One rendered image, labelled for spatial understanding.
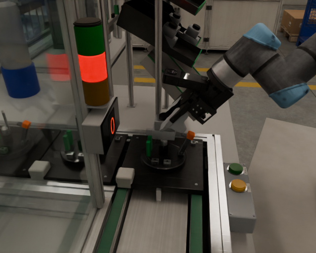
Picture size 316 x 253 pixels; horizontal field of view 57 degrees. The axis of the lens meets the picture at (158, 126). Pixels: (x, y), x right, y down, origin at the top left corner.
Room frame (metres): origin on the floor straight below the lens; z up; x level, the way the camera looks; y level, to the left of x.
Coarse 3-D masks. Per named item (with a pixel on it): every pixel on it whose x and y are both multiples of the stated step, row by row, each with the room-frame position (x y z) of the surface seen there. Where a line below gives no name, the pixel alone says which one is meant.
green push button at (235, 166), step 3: (231, 165) 0.66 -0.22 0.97; (234, 165) 0.66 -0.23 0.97; (237, 165) 0.66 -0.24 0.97; (240, 165) 0.66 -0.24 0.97; (231, 168) 0.65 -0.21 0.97; (234, 168) 0.65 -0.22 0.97; (237, 168) 0.65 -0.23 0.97; (240, 168) 0.65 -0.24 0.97; (231, 171) 0.64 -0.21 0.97; (234, 171) 0.64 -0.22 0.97; (237, 171) 0.64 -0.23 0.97; (240, 171) 0.64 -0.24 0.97
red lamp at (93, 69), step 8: (80, 56) 0.50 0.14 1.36; (88, 56) 0.50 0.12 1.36; (96, 56) 0.50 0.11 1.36; (104, 56) 0.52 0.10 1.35; (80, 64) 0.50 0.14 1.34; (88, 64) 0.50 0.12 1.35; (96, 64) 0.50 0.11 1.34; (104, 64) 0.51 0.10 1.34; (88, 72) 0.50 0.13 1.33; (96, 72) 0.50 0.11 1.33; (104, 72) 0.51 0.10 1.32; (88, 80) 0.50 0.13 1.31; (96, 80) 0.50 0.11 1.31
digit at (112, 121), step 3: (111, 111) 0.52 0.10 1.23; (111, 114) 0.52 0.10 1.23; (114, 114) 0.54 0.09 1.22; (108, 117) 0.50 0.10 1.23; (111, 117) 0.52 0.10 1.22; (114, 117) 0.54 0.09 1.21; (108, 120) 0.50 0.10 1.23; (111, 120) 0.52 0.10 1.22; (114, 120) 0.54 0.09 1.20; (111, 123) 0.51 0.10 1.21; (114, 123) 0.54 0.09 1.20; (111, 126) 0.51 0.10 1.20; (114, 126) 0.53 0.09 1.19; (111, 129) 0.51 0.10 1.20; (114, 129) 0.53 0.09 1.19; (111, 132) 0.51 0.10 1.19; (114, 132) 0.53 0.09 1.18; (111, 135) 0.51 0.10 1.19; (111, 138) 0.50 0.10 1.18
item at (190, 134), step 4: (188, 132) 0.69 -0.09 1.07; (192, 132) 0.69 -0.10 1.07; (184, 136) 0.68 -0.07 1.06; (188, 136) 0.68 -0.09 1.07; (192, 136) 0.68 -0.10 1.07; (188, 140) 0.68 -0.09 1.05; (184, 144) 0.68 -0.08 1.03; (188, 144) 0.68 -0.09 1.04; (184, 148) 0.68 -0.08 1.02; (180, 152) 0.68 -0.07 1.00
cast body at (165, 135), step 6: (156, 114) 0.71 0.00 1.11; (162, 114) 0.70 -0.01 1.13; (168, 114) 0.70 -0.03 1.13; (156, 120) 0.68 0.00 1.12; (162, 120) 0.68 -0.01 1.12; (156, 126) 0.68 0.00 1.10; (150, 132) 0.70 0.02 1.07; (156, 132) 0.68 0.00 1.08; (162, 132) 0.68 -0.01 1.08; (168, 132) 0.67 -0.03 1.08; (174, 132) 0.67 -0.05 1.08; (156, 138) 0.68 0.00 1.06; (162, 138) 0.68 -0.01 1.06; (168, 138) 0.67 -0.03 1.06; (174, 138) 0.67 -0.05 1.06
